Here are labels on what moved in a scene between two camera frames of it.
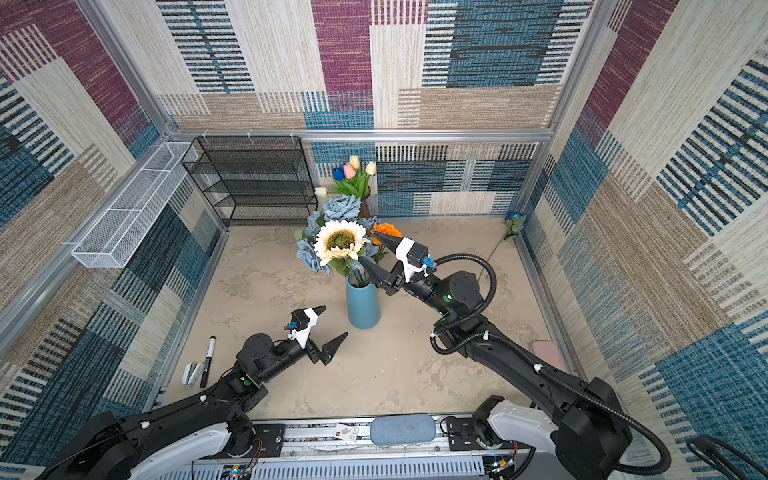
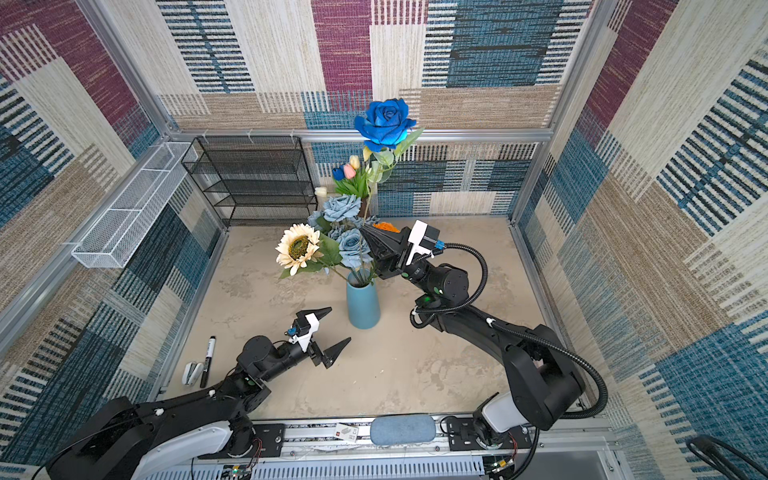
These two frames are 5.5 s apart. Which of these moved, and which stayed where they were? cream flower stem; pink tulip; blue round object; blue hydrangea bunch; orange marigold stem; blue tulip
Moved: cream flower stem; blue round object
Stayed: blue hydrangea bunch; pink tulip; orange marigold stem; blue tulip
